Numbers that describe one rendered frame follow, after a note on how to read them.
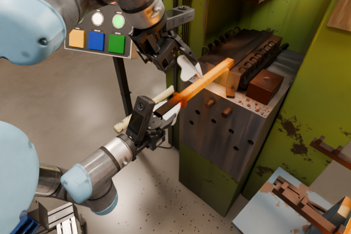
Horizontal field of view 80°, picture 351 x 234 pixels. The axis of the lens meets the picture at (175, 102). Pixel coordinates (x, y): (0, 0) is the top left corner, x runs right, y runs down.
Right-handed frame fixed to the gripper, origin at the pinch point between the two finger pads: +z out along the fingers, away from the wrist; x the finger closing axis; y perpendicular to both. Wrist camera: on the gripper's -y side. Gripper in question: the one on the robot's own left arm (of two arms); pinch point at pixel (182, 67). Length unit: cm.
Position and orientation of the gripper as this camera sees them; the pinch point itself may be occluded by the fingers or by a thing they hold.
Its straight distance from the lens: 60.4
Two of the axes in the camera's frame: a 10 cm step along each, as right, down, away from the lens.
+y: -5.8, 7.9, -2.0
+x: 7.5, 4.4, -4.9
